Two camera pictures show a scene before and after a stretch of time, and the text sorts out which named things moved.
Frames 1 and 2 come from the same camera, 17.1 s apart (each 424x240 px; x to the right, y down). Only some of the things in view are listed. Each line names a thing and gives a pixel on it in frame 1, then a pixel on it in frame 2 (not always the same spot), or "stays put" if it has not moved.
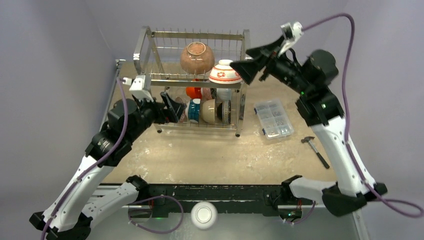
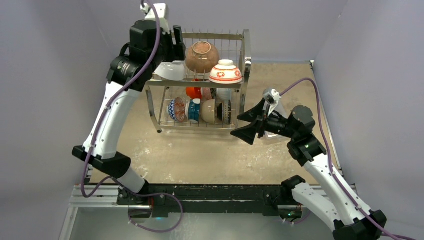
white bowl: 224,94 stays put
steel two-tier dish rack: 190,79 stays put
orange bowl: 194,92 stays put
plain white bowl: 204,215 -> 174,70
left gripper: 175,108 -> 180,48
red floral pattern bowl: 223,73 stays put
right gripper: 268,59 -> 261,121
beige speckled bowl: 208,110 stays put
